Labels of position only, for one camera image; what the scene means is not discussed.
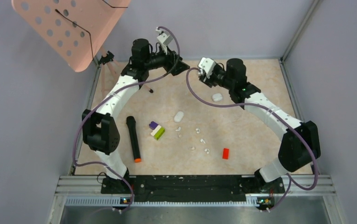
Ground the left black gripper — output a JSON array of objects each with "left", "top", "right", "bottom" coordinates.
[{"left": 144, "top": 43, "right": 189, "bottom": 76}]

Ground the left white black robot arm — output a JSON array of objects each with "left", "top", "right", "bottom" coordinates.
[{"left": 81, "top": 37, "right": 189, "bottom": 193}]

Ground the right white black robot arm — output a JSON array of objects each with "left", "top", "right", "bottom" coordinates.
[{"left": 198, "top": 57, "right": 321, "bottom": 192}]

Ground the white earbud case far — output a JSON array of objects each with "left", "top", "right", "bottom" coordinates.
[{"left": 212, "top": 93, "right": 223, "bottom": 102}]

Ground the white closed earbud case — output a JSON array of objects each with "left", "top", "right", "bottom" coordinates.
[{"left": 173, "top": 111, "right": 184, "bottom": 123}]

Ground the purple white green block stack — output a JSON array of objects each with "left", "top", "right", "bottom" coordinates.
[{"left": 149, "top": 121, "right": 165, "bottom": 140}]

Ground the black marker orange cap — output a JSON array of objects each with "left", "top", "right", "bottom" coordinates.
[{"left": 126, "top": 116, "right": 141, "bottom": 163}]

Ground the red toy brick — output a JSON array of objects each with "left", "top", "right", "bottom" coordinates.
[{"left": 222, "top": 148, "right": 230, "bottom": 160}]

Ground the pink perforated music stand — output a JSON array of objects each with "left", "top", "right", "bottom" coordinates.
[{"left": 11, "top": 0, "right": 130, "bottom": 96}]

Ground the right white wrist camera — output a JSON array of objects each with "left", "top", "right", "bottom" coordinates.
[{"left": 198, "top": 57, "right": 217, "bottom": 79}]

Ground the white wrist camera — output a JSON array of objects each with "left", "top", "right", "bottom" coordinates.
[
  {"left": 155, "top": 28, "right": 173, "bottom": 55},
  {"left": 198, "top": 57, "right": 217, "bottom": 79}
]

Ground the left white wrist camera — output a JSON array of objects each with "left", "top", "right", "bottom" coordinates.
[{"left": 155, "top": 28, "right": 173, "bottom": 55}]

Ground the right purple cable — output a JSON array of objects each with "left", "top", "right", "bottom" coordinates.
[{"left": 185, "top": 67, "right": 320, "bottom": 213}]

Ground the purple cable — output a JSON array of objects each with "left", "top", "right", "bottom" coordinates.
[
  {"left": 72, "top": 26, "right": 182, "bottom": 214},
  {"left": 185, "top": 67, "right": 320, "bottom": 213}
]

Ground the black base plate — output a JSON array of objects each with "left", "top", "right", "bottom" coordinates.
[{"left": 101, "top": 175, "right": 285, "bottom": 203}]

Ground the aluminium frame rail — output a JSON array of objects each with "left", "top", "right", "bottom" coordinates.
[{"left": 48, "top": 175, "right": 346, "bottom": 224}]

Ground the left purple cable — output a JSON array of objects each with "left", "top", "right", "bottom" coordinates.
[{"left": 72, "top": 26, "right": 182, "bottom": 214}]

